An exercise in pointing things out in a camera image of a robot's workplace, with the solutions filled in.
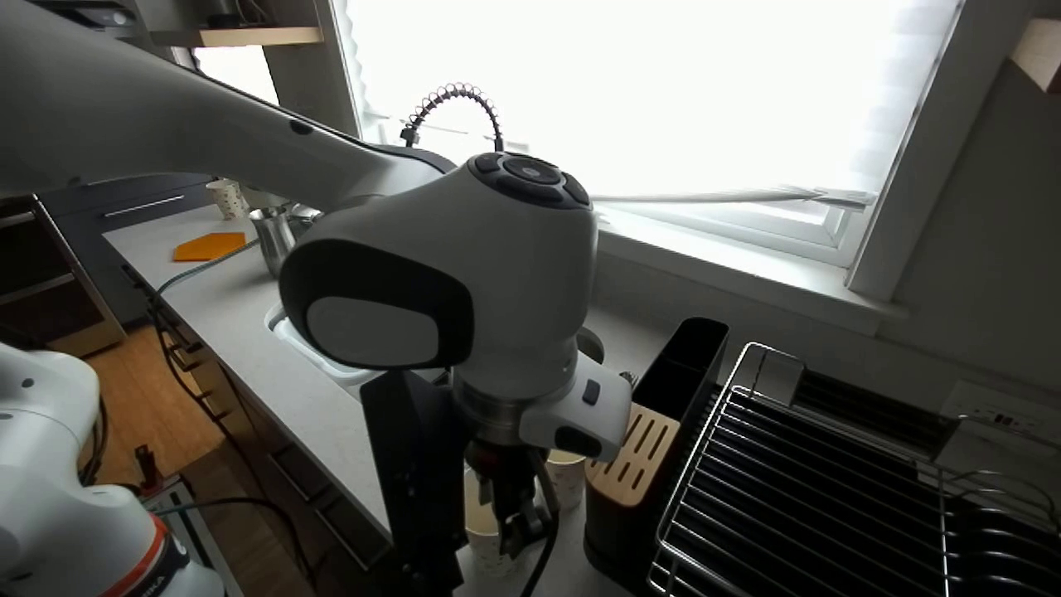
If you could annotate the dark built-in oven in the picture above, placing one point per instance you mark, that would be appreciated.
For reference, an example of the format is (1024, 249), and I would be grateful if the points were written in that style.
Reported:
(45, 276)

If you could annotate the orange round lid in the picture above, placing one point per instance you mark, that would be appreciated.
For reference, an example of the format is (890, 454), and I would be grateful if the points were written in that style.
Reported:
(208, 247)

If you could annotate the chrome spring pull-down faucet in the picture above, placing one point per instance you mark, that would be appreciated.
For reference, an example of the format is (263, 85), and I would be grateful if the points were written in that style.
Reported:
(451, 93)

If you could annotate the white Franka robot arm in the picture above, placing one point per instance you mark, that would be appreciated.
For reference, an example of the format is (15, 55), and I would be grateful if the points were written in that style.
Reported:
(441, 254)

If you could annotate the wooden shelf board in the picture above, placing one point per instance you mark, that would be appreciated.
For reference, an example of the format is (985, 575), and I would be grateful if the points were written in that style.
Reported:
(259, 36)

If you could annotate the tall steel jar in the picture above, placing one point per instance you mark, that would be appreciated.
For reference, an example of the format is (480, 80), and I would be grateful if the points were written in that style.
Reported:
(273, 240)

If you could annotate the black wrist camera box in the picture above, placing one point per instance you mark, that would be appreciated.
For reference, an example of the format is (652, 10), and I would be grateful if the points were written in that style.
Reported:
(417, 476)

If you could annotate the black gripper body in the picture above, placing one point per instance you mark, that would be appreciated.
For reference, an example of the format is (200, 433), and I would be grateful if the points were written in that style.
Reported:
(506, 485)

